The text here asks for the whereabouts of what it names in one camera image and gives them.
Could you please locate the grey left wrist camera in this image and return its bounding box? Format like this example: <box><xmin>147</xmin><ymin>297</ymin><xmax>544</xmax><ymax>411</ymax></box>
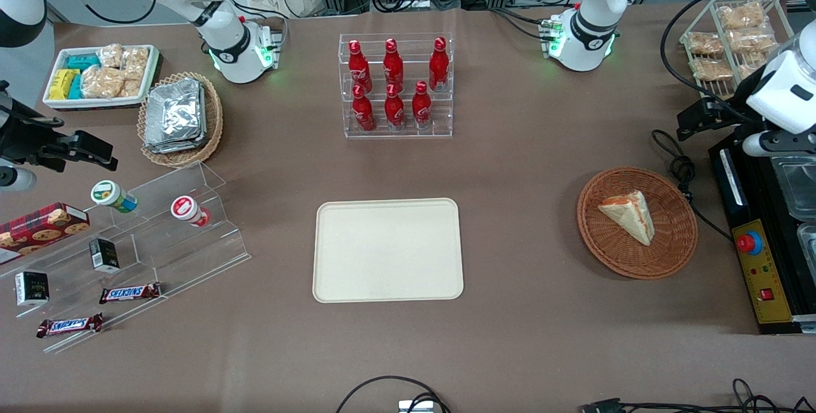
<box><xmin>743</xmin><ymin>133</ymin><xmax>816</xmax><ymax>157</ymax></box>

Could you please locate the cream plastic tray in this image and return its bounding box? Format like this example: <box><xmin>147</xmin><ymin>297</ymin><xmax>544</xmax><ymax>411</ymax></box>
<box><xmin>312</xmin><ymin>198</ymin><xmax>464</xmax><ymax>303</ymax></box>

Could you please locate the black coiled table cable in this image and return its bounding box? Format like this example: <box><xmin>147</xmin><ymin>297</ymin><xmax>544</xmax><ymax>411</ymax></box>
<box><xmin>650</xmin><ymin>129</ymin><xmax>734</xmax><ymax>242</ymax></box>

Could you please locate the black base cable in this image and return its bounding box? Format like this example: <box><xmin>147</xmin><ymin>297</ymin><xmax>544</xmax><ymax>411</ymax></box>
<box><xmin>490</xmin><ymin>8</ymin><xmax>551</xmax><ymax>41</ymax></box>
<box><xmin>229</xmin><ymin>0</ymin><xmax>289</xmax><ymax>50</ymax></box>

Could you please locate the silver foil pack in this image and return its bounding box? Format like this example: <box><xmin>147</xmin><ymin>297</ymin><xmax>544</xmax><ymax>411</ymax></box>
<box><xmin>143</xmin><ymin>78</ymin><xmax>208</xmax><ymax>154</ymax></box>

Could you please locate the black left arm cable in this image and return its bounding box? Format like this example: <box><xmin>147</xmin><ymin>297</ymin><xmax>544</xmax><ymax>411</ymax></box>
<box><xmin>660</xmin><ymin>0</ymin><xmax>798</xmax><ymax>119</ymax></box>

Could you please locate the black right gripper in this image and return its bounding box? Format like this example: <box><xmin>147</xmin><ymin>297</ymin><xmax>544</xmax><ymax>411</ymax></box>
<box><xmin>0</xmin><ymin>102</ymin><xmax>119</xmax><ymax>172</ymax></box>

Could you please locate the clear plastic container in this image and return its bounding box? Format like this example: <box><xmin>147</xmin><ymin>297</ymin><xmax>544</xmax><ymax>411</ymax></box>
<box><xmin>770</xmin><ymin>155</ymin><xmax>816</xmax><ymax>221</ymax></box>
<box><xmin>797</xmin><ymin>222</ymin><xmax>816</xmax><ymax>267</ymax></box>

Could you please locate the red lid yogurt cup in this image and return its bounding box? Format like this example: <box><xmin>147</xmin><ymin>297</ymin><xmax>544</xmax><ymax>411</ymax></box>
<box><xmin>170</xmin><ymin>195</ymin><xmax>211</xmax><ymax>228</ymax></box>

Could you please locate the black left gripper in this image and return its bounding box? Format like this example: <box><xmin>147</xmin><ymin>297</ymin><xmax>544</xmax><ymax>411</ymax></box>
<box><xmin>677</xmin><ymin>98</ymin><xmax>759</xmax><ymax>141</ymax></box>

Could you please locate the yellow snack pack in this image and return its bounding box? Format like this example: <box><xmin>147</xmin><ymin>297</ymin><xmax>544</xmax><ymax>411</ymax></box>
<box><xmin>48</xmin><ymin>69</ymin><xmax>80</xmax><ymax>100</ymax></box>

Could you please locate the black looped cable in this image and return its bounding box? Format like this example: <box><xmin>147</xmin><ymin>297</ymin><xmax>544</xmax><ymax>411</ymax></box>
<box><xmin>336</xmin><ymin>375</ymin><xmax>451</xmax><ymax>413</ymax></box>

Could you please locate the small black white box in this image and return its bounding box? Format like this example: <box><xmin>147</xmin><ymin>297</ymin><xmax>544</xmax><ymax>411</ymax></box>
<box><xmin>15</xmin><ymin>271</ymin><xmax>50</xmax><ymax>307</ymax></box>

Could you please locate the red cola bottle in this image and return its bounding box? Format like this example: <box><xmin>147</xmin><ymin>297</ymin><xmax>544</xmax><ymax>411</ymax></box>
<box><xmin>412</xmin><ymin>80</ymin><xmax>432</xmax><ymax>128</ymax></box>
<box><xmin>348</xmin><ymin>40</ymin><xmax>373</xmax><ymax>92</ymax></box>
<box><xmin>428</xmin><ymin>37</ymin><xmax>449</xmax><ymax>92</ymax></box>
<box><xmin>384</xmin><ymin>83</ymin><xmax>405</xmax><ymax>130</ymax></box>
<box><xmin>383</xmin><ymin>38</ymin><xmax>405</xmax><ymax>90</ymax></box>
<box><xmin>352</xmin><ymin>85</ymin><xmax>376</xmax><ymax>132</ymax></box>

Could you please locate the white rectangular snack tray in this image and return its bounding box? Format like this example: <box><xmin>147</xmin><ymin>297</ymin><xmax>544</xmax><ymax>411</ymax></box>
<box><xmin>43</xmin><ymin>45</ymin><xmax>161</xmax><ymax>111</ymax></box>

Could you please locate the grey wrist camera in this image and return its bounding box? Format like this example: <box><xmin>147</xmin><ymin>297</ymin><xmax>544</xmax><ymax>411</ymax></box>
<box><xmin>743</xmin><ymin>133</ymin><xmax>816</xmax><ymax>157</ymax></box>
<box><xmin>0</xmin><ymin>168</ymin><xmax>36</xmax><ymax>192</ymax></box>

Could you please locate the black left base cable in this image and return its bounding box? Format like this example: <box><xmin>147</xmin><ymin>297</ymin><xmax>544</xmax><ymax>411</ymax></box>
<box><xmin>490</xmin><ymin>8</ymin><xmax>551</xmax><ymax>41</ymax></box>

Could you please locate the clear acrylic stepped stand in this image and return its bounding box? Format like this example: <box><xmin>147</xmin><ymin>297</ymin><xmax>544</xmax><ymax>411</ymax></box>
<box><xmin>0</xmin><ymin>161</ymin><xmax>251</xmax><ymax>354</ymax></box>

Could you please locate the clear acrylic bottle rack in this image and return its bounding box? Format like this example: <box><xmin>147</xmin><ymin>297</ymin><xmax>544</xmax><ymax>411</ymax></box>
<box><xmin>339</xmin><ymin>33</ymin><xmax>454</xmax><ymax>140</ymax></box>

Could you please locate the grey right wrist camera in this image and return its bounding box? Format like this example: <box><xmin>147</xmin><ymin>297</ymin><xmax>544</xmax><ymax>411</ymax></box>
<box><xmin>0</xmin><ymin>168</ymin><xmax>36</xmax><ymax>192</ymax></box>

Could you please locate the black machine yellow panel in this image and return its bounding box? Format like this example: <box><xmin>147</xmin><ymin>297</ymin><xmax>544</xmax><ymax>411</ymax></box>
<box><xmin>709</xmin><ymin>142</ymin><xmax>816</xmax><ymax>335</ymax></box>

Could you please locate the red tartan cookie box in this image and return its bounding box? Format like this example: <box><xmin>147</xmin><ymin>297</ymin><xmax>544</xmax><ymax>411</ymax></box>
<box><xmin>0</xmin><ymin>202</ymin><xmax>91</xmax><ymax>266</ymax></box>

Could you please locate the red emergency stop button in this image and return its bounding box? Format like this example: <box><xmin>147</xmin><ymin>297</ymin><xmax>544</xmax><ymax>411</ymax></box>
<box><xmin>736</xmin><ymin>230</ymin><xmax>764</xmax><ymax>256</ymax></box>

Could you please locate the white wire basket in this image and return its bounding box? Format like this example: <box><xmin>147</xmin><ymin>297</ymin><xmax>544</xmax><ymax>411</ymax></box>
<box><xmin>679</xmin><ymin>0</ymin><xmax>794</xmax><ymax>98</ymax></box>

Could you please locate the black cable with plug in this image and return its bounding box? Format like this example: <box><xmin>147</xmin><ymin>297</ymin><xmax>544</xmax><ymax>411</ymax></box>
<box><xmin>579</xmin><ymin>378</ymin><xmax>816</xmax><ymax>413</ymax></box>

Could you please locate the green lid yogurt cup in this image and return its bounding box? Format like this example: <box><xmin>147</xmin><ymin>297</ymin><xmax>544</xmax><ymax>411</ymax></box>
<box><xmin>91</xmin><ymin>180</ymin><xmax>138</xmax><ymax>214</ymax></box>

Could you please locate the round brown wicker basket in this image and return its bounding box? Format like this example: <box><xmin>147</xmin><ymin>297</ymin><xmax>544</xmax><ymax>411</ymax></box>
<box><xmin>577</xmin><ymin>166</ymin><xmax>699</xmax><ymax>280</ymax></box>

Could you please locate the oval tan wicker basket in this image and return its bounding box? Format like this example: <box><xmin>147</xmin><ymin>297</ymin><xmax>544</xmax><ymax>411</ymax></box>
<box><xmin>137</xmin><ymin>71</ymin><xmax>224</xmax><ymax>168</ymax></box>

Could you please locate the brown Snickers bar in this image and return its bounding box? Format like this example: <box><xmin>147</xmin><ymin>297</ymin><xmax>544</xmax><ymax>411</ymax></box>
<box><xmin>99</xmin><ymin>282</ymin><xmax>161</xmax><ymax>305</ymax></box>
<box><xmin>36</xmin><ymin>313</ymin><xmax>104</xmax><ymax>338</ymax></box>

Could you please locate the triangle sandwich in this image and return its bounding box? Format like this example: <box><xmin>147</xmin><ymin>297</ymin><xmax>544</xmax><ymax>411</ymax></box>
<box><xmin>597</xmin><ymin>190</ymin><xmax>655</xmax><ymax>247</ymax></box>

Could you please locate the black right base cable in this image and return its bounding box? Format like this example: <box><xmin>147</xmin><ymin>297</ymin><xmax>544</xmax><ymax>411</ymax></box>
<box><xmin>229</xmin><ymin>0</ymin><xmax>289</xmax><ymax>50</ymax></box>

